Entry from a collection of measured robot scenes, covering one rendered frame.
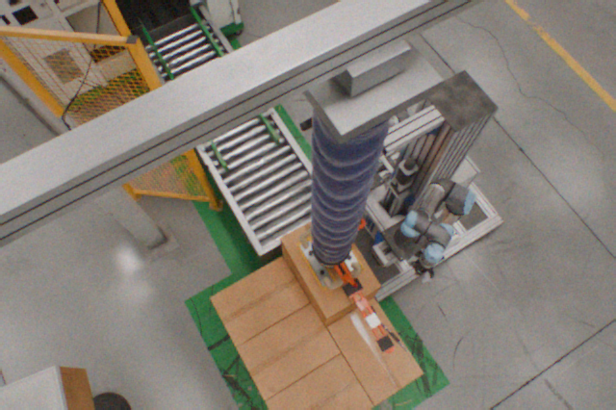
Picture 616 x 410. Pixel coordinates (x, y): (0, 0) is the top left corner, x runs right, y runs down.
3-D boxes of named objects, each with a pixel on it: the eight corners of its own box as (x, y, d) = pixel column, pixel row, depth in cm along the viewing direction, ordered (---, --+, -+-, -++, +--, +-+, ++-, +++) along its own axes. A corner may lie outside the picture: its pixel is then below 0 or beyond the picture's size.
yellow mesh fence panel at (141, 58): (127, 200, 413) (-36, 33, 216) (130, 190, 416) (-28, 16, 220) (221, 211, 408) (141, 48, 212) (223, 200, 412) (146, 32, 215)
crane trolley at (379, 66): (315, 57, 116) (315, 29, 107) (368, 30, 118) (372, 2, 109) (349, 102, 111) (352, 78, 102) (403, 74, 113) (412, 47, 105)
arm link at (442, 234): (435, 216, 208) (424, 235, 204) (458, 228, 205) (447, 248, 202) (431, 221, 215) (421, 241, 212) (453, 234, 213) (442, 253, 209)
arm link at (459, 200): (420, 233, 281) (456, 176, 237) (441, 245, 278) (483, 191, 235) (412, 246, 275) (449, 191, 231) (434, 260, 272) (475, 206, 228)
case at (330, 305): (283, 254, 338) (279, 237, 300) (330, 228, 344) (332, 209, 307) (324, 326, 319) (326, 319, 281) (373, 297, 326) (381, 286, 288)
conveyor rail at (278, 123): (202, 22, 433) (197, 7, 415) (207, 19, 434) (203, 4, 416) (333, 217, 362) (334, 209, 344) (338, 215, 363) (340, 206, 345)
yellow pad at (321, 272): (295, 244, 287) (295, 242, 282) (309, 237, 289) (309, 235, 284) (322, 292, 276) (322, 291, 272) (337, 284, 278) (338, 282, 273)
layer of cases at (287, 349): (219, 306, 364) (209, 297, 327) (326, 243, 382) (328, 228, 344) (296, 450, 327) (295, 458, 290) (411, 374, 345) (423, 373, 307)
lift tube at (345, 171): (301, 220, 234) (293, 56, 117) (341, 197, 239) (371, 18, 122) (326, 260, 227) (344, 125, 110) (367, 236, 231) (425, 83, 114)
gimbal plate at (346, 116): (277, 60, 120) (276, 46, 115) (372, 13, 125) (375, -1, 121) (340, 145, 111) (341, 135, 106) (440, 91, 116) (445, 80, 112)
